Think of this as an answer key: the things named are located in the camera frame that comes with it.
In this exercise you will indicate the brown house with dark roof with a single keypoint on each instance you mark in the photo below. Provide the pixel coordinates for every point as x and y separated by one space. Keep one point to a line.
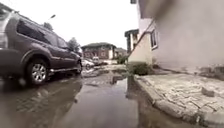
100 50

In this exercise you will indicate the pale car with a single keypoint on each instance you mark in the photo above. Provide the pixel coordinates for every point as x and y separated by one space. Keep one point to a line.
87 63

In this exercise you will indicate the low green bush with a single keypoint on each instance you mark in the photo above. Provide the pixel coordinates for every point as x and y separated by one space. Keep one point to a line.
140 68

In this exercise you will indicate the pale building with dark roof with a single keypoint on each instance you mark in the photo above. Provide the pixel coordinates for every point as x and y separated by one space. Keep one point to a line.
131 38

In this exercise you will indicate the raised stone pavement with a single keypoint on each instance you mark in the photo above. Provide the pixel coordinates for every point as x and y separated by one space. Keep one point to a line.
180 90

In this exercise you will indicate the dark grey SUV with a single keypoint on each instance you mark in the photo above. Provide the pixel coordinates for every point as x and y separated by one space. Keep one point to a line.
40 50

